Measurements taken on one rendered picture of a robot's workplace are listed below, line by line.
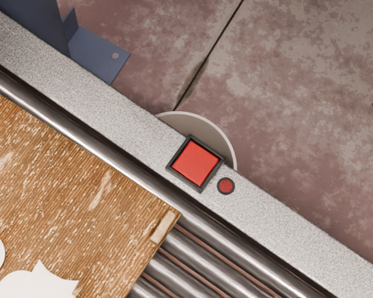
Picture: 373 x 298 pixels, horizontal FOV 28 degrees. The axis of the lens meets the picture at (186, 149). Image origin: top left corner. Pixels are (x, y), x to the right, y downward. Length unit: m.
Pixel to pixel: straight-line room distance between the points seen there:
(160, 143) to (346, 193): 1.09
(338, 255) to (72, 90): 0.55
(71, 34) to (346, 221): 1.02
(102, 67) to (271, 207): 1.17
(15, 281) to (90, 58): 1.23
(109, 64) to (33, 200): 1.13
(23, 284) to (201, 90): 1.23
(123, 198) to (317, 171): 1.13
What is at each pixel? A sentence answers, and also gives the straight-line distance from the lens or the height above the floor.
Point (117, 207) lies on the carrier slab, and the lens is 1.25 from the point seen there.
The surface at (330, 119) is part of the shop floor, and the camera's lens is 2.35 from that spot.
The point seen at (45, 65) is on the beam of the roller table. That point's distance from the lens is 1.37.
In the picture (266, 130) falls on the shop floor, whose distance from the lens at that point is 2.30.
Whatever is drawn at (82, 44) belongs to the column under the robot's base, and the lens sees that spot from 2.38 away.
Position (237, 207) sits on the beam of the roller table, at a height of 0.92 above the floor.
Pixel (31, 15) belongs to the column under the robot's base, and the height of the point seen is 0.54.
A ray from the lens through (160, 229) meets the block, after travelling 1.22.
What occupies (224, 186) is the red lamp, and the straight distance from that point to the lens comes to 1.29.
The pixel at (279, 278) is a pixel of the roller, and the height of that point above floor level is 0.92.
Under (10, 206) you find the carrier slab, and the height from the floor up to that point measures 0.94.
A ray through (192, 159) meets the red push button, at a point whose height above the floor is 0.93.
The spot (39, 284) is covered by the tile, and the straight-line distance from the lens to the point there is 1.24.
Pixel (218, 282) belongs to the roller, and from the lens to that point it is 1.26.
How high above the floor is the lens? 2.16
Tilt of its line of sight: 73 degrees down
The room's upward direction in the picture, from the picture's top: 8 degrees clockwise
